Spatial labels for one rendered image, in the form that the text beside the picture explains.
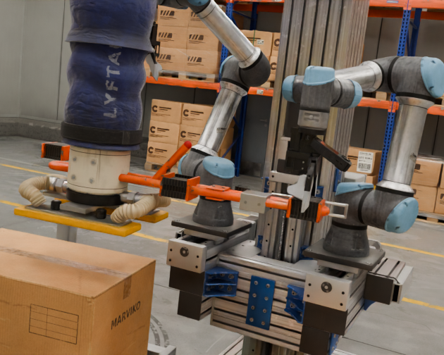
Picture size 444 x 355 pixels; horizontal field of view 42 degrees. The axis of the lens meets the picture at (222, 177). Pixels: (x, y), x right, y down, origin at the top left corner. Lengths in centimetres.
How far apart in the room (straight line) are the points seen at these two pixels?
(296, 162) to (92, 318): 67
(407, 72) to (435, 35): 806
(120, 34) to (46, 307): 75
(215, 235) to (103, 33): 82
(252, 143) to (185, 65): 197
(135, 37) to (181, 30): 820
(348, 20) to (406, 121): 45
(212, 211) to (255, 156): 848
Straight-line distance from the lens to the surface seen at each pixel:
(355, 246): 191
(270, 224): 208
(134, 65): 160
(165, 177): 154
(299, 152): 146
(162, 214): 172
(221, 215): 206
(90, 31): 157
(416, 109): 183
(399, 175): 182
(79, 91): 159
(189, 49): 966
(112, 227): 153
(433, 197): 850
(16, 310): 173
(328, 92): 146
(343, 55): 207
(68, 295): 162
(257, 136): 1048
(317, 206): 146
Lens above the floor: 152
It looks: 9 degrees down
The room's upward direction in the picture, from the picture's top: 6 degrees clockwise
